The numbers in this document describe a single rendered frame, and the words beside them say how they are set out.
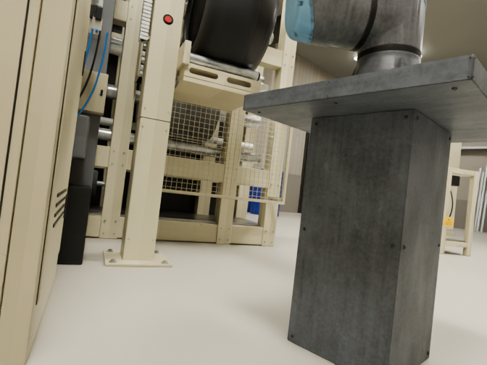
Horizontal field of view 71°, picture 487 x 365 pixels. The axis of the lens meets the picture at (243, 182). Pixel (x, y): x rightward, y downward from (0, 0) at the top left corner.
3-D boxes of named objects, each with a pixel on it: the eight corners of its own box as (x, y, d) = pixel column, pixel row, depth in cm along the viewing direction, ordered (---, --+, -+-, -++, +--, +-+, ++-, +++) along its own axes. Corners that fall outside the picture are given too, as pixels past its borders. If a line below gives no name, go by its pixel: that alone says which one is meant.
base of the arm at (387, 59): (437, 101, 87) (440, 61, 87) (411, 79, 73) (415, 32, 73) (364, 107, 100) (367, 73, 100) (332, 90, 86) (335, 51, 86)
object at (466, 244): (440, 253, 312) (448, 166, 314) (396, 242, 370) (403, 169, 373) (470, 256, 320) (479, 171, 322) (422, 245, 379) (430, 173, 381)
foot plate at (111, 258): (104, 266, 134) (105, 260, 134) (102, 252, 159) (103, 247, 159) (172, 267, 145) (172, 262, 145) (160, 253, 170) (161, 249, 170)
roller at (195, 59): (187, 58, 144) (188, 49, 146) (184, 64, 148) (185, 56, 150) (260, 78, 159) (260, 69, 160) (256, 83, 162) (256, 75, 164)
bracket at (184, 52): (182, 62, 140) (185, 39, 141) (163, 85, 177) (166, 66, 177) (190, 64, 142) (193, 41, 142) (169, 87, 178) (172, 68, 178)
